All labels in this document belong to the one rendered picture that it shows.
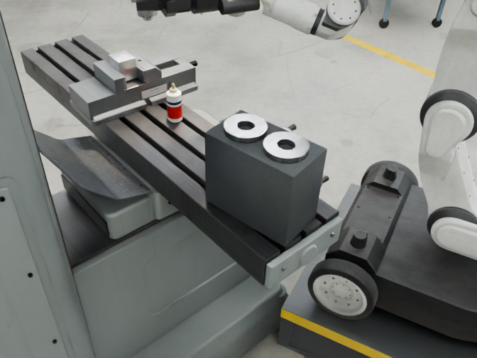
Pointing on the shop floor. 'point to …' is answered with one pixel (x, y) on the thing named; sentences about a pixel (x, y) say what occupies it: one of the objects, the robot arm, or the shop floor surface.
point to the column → (31, 241)
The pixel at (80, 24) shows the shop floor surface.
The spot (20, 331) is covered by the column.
